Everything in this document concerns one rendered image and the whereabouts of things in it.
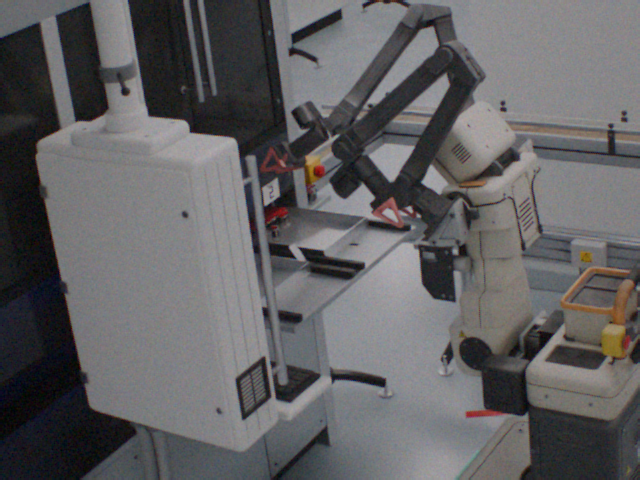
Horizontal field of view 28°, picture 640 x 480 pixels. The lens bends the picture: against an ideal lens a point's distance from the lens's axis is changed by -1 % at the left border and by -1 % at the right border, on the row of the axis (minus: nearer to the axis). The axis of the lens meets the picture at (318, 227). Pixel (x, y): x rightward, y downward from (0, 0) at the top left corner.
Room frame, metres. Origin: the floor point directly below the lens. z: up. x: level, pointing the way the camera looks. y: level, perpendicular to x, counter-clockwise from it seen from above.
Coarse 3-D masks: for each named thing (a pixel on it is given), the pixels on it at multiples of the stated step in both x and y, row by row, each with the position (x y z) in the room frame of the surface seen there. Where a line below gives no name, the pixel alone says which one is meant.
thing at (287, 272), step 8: (256, 256) 3.54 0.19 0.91; (272, 256) 3.50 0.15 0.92; (256, 264) 3.53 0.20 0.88; (272, 264) 3.51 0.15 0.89; (280, 264) 3.49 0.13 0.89; (288, 264) 3.47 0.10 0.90; (296, 264) 3.46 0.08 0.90; (304, 264) 3.43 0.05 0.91; (272, 272) 3.47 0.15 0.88; (280, 272) 3.46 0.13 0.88; (288, 272) 3.45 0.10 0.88; (296, 272) 3.37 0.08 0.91; (304, 272) 3.41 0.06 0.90; (280, 280) 3.40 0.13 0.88; (288, 280) 3.34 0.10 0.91; (296, 280) 3.37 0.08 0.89; (280, 288) 3.30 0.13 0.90; (288, 288) 3.33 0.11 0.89; (264, 296) 3.24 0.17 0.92; (264, 304) 3.24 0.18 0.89
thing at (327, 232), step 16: (288, 208) 3.88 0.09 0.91; (304, 208) 3.84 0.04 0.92; (304, 224) 3.79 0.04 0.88; (320, 224) 3.77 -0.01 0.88; (336, 224) 3.76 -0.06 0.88; (352, 224) 3.74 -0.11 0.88; (368, 224) 3.71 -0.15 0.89; (256, 240) 3.64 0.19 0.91; (272, 240) 3.70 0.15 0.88; (288, 240) 3.68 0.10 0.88; (304, 240) 3.67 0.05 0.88; (320, 240) 3.65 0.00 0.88; (336, 240) 3.56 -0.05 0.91
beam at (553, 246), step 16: (416, 224) 4.52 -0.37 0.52; (544, 224) 4.30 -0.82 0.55; (544, 240) 4.22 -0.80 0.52; (560, 240) 4.19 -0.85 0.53; (608, 240) 4.09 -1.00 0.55; (624, 240) 4.08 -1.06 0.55; (528, 256) 4.26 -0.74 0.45; (544, 256) 4.23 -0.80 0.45; (560, 256) 4.19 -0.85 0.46; (608, 256) 4.09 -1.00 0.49; (624, 256) 4.05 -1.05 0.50
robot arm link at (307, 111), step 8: (304, 104) 3.53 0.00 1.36; (312, 104) 3.53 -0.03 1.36; (296, 112) 3.52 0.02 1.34; (304, 112) 3.51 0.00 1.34; (312, 112) 3.52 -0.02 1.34; (296, 120) 3.52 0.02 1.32; (304, 120) 3.50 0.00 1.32; (328, 120) 3.48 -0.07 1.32; (336, 120) 3.47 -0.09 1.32; (328, 128) 3.46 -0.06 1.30
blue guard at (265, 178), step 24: (264, 144) 3.76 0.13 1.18; (48, 288) 2.95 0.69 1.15; (0, 312) 2.81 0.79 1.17; (24, 312) 2.87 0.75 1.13; (48, 312) 2.93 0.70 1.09; (0, 336) 2.79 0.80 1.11; (24, 336) 2.85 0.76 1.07; (48, 336) 2.92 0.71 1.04; (0, 360) 2.78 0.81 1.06; (24, 360) 2.84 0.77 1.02
